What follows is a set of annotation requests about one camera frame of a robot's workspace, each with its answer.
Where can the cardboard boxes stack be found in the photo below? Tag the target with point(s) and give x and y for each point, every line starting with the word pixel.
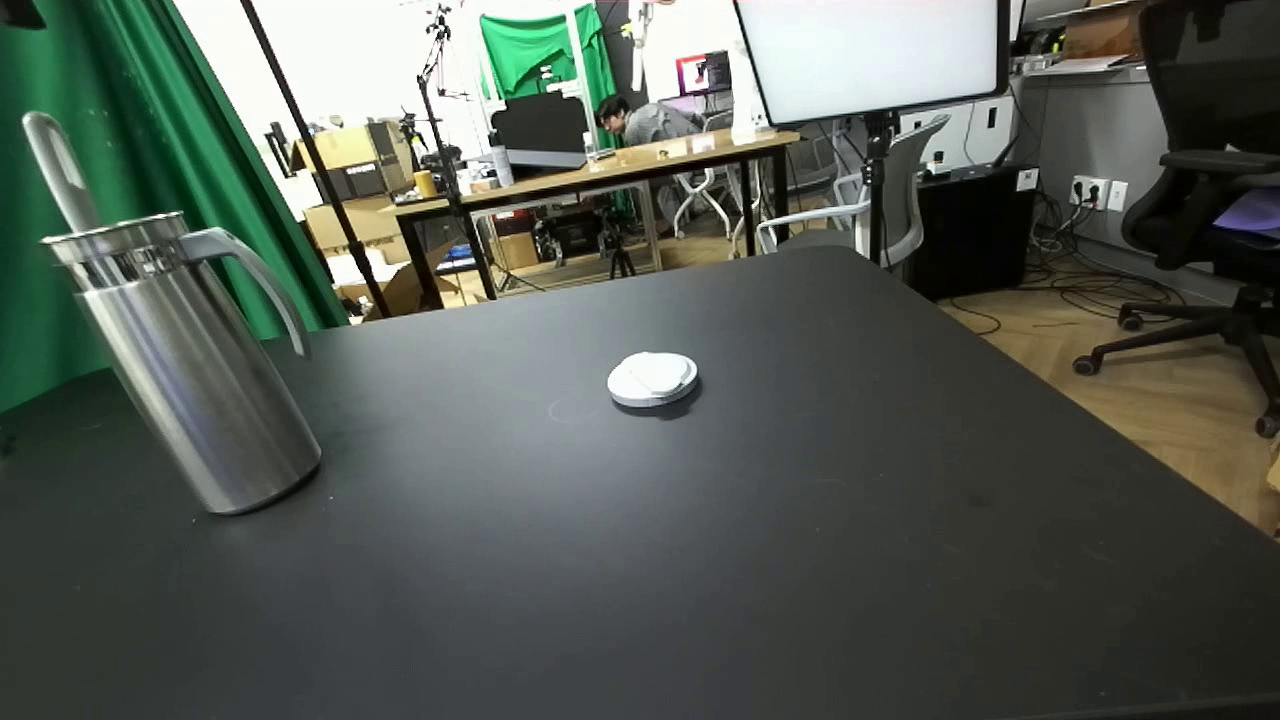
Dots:
pixel 346 148

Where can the black office chair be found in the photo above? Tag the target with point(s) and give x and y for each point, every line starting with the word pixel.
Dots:
pixel 1212 83

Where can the black slanted pole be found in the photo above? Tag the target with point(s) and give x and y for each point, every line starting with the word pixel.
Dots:
pixel 313 163

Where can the green hanging cloth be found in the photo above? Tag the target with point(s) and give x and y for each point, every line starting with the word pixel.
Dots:
pixel 527 53

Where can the white chair under desk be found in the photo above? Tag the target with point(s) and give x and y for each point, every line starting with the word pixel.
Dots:
pixel 700 200

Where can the stainless steel flask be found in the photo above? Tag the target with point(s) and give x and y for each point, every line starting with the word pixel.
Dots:
pixel 201 403

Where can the green curtain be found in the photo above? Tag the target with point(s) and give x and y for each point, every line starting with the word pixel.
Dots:
pixel 132 134

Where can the black display stand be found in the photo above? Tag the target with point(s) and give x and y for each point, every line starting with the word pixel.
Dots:
pixel 872 187

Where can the wooden desk black legs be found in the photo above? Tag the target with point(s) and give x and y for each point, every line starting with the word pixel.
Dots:
pixel 602 169

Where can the white round lid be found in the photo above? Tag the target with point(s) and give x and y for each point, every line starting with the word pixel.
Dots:
pixel 653 383

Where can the small black tripod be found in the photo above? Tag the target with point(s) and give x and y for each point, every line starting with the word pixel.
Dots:
pixel 622 248

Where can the black equipment box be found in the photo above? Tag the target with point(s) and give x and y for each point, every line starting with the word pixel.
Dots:
pixel 543 126

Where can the seated person grey shirt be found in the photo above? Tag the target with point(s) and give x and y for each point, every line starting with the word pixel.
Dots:
pixel 653 126

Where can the monitor with pink screen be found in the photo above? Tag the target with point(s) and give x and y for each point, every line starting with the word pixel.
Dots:
pixel 700 73

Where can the black light stand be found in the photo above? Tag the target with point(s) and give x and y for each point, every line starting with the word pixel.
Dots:
pixel 447 163

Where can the large white display screen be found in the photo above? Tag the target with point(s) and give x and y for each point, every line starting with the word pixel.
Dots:
pixel 864 61

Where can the purple item on chair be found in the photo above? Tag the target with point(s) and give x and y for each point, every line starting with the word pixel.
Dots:
pixel 1252 213

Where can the grey office chair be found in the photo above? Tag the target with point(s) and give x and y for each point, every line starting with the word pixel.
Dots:
pixel 904 187

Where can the white wall outlet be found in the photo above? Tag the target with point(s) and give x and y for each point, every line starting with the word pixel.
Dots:
pixel 1102 195

